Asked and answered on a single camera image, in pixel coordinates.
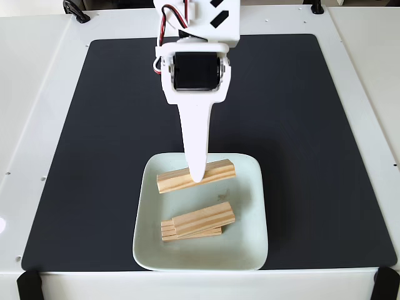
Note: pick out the grooved wooden block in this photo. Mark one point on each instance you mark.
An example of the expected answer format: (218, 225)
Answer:
(218, 172)
(203, 218)
(168, 231)

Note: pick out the pale green square plate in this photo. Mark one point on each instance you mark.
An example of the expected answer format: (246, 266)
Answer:
(247, 200)

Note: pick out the black rubber mat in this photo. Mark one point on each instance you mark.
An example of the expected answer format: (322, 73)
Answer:
(93, 156)

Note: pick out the large black table clamp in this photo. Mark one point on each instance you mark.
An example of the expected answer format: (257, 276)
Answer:
(83, 18)

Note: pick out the small black table clamp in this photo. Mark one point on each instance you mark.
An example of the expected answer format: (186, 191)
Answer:
(317, 7)

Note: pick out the small tan background object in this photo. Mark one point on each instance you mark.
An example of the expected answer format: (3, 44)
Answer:
(340, 2)

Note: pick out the black corner bracket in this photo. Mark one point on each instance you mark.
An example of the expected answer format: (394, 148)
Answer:
(29, 286)
(387, 284)

